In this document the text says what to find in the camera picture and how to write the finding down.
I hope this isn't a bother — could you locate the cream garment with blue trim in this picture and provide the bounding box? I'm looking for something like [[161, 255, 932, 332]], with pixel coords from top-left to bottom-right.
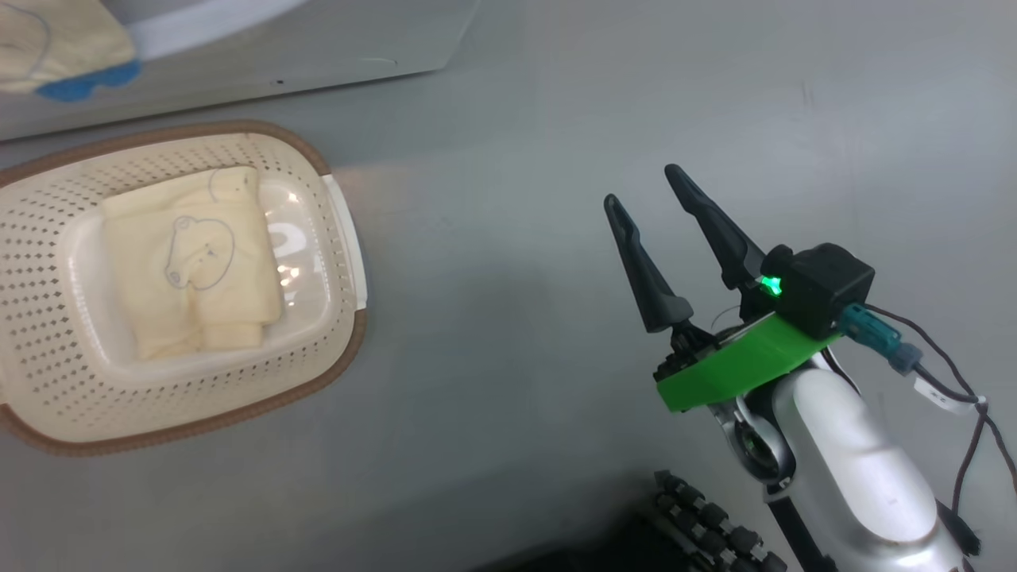
[[0, 0, 142, 102]]

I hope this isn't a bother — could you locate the cream garment with bear drawing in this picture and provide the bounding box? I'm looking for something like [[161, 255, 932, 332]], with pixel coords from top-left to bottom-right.
[[102, 165, 285, 362]]

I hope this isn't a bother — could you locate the white front-load washing machine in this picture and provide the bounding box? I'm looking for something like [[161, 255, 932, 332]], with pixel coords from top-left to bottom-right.
[[0, 0, 481, 144]]

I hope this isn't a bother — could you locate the right camera cable teal connector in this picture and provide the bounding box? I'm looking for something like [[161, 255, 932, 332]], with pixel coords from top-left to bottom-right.
[[838, 302, 1017, 557]]

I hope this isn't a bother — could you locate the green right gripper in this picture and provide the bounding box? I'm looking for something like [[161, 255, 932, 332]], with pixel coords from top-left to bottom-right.
[[602, 163, 843, 414]]

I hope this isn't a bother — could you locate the cream perforated laundry basket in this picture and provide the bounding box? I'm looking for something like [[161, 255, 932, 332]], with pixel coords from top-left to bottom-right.
[[0, 119, 370, 458]]

